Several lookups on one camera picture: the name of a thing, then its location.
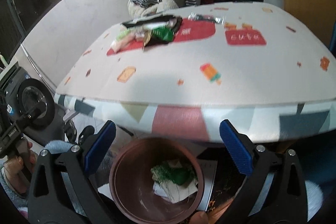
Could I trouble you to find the beige knit cloth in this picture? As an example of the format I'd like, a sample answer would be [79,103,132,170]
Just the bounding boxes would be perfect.
[153,179,198,204]

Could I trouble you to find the brown round trash bin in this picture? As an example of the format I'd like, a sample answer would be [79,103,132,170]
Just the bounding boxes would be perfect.
[109,138,205,223]

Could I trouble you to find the white green paper cup stack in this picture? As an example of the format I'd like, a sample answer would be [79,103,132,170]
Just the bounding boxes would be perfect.
[110,30,135,53]

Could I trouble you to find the right hand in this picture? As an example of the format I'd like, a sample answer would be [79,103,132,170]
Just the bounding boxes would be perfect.
[189,197,234,224]

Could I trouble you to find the washing machine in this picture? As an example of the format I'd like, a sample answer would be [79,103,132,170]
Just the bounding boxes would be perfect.
[1,63,65,146]

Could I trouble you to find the printed table mat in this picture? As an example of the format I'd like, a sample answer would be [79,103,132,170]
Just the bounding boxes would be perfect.
[55,3,335,143]

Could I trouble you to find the light blue fleece right sleeve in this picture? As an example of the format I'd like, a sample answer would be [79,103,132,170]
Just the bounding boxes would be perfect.
[305,180,323,221]

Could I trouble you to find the green tinsel tassel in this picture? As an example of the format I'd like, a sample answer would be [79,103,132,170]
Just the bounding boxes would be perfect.
[150,161,197,185]

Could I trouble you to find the green snack bag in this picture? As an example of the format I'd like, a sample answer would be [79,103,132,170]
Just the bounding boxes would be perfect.
[142,26,175,49]

